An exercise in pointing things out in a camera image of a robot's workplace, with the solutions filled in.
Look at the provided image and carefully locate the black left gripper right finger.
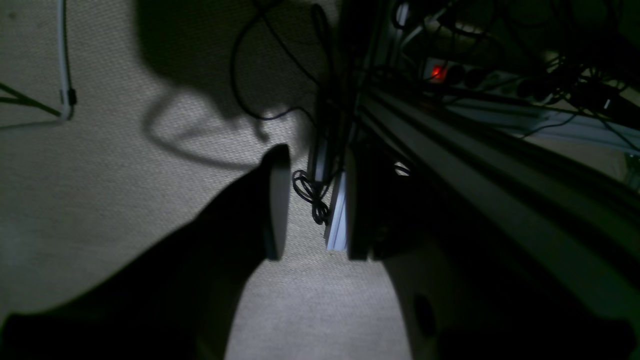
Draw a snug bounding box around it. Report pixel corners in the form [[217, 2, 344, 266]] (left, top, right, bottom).
[[345, 145, 639, 360]]

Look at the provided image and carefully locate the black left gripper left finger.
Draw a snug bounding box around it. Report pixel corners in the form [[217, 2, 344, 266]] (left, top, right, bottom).
[[1, 144, 291, 360]]

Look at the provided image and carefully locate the white power strip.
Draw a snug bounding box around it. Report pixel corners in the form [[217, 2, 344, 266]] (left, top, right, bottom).
[[420, 56, 621, 101]]

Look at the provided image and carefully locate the aluminium frame rail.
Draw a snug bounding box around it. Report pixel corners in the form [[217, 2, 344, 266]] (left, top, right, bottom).
[[359, 89, 639, 323]]

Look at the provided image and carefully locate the black coiled cable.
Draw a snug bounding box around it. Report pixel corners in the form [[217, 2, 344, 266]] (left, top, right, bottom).
[[292, 169, 332, 227]]

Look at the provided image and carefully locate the white cable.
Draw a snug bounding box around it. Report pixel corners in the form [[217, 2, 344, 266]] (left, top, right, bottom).
[[56, 0, 77, 121]]

